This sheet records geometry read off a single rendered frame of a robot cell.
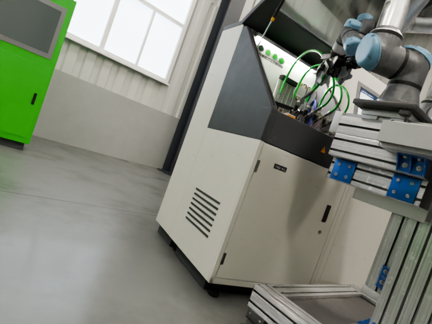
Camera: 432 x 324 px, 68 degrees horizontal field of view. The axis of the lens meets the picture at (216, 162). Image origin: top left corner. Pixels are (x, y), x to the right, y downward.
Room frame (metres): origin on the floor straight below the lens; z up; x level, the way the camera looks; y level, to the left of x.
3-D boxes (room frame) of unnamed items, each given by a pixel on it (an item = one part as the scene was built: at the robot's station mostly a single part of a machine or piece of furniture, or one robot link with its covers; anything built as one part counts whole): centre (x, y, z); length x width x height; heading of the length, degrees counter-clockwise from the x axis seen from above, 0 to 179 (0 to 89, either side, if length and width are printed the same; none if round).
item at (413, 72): (1.22, -0.56, 1.20); 0.13 x 0.12 x 0.14; 99
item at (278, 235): (1.68, -0.46, 0.44); 0.65 x 0.02 x 0.68; 120
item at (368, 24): (1.66, -0.47, 1.52); 0.09 x 0.08 x 0.11; 90
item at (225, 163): (1.93, -0.32, 0.39); 0.70 x 0.58 x 0.79; 120
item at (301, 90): (2.25, -0.42, 1.20); 0.13 x 0.03 x 0.31; 120
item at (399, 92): (1.22, -0.57, 1.09); 0.15 x 0.15 x 0.10
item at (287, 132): (1.70, -0.45, 0.87); 0.62 x 0.04 x 0.16; 120
